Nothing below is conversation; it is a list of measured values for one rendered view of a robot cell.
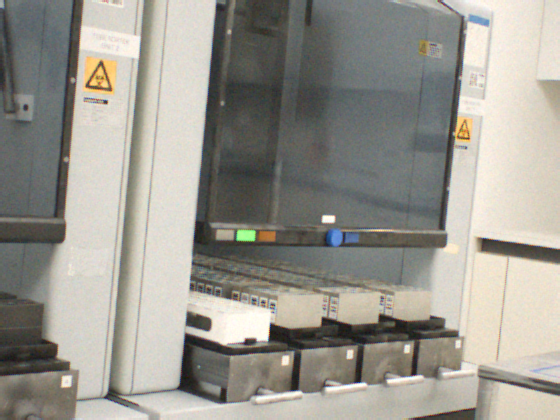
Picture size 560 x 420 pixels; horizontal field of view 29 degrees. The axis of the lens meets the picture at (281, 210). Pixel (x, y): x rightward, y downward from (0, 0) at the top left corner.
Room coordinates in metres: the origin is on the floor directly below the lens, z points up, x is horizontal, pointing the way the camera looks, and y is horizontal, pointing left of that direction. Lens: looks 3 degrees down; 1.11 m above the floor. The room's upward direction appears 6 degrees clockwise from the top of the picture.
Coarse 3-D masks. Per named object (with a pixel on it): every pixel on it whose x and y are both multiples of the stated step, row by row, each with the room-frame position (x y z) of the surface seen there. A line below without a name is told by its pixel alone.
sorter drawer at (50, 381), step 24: (0, 360) 1.42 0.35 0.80; (24, 360) 1.36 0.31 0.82; (48, 360) 1.38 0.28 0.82; (0, 384) 1.31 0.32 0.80; (24, 384) 1.33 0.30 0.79; (48, 384) 1.36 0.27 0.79; (72, 384) 1.38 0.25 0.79; (0, 408) 1.31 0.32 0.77; (24, 408) 1.33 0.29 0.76; (48, 408) 1.36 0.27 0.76; (72, 408) 1.39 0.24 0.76
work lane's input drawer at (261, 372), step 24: (192, 336) 1.66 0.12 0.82; (192, 360) 1.64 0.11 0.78; (216, 360) 1.60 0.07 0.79; (240, 360) 1.59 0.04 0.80; (264, 360) 1.63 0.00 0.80; (288, 360) 1.67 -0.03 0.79; (216, 384) 1.60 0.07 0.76; (240, 384) 1.60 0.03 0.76; (264, 384) 1.63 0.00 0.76; (288, 384) 1.67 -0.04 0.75
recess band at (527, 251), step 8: (488, 240) 4.11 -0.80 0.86; (496, 240) 4.09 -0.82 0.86; (488, 248) 4.11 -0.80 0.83; (496, 248) 4.09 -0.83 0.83; (504, 248) 4.06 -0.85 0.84; (512, 248) 4.04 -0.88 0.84; (520, 248) 4.01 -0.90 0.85; (528, 248) 3.99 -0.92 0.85; (536, 248) 3.97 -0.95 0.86; (544, 248) 3.94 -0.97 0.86; (552, 248) 3.92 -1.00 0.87; (520, 256) 4.01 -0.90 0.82; (528, 256) 3.99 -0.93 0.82; (536, 256) 3.96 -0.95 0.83; (544, 256) 3.94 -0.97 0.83; (552, 256) 3.92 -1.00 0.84
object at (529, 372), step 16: (480, 368) 1.64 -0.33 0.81; (496, 368) 1.63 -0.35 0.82; (512, 368) 1.64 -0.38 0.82; (528, 368) 1.65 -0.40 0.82; (544, 368) 1.67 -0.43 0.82; (480, 384) 1.64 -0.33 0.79; (496, 384) 1.64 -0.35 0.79; (512, 384) 1.61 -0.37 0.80; (528, 384) 1.59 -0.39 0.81; (544, 384) 1.57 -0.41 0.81; (480, 400) 1.64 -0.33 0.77; (496, 400) 1.64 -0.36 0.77; (480, 416) 1.64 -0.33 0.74
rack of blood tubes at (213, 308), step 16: (192, 304) 1.67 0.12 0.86; (208, 304) 1.69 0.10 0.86; (224, 304) 1.70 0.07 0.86; (240, 304) 1.73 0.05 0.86; (192, 320) 1.82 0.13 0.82; (208, 320) 1.79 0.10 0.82; (224, 320) 1.62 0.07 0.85; (240, 320) 1.64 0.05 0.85; (256, 320) 1.66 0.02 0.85; (208, 336) 1.64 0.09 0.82; (224, 336) 1.62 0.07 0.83; (240, 336) 1.64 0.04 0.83; (256, 336) 1.67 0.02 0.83
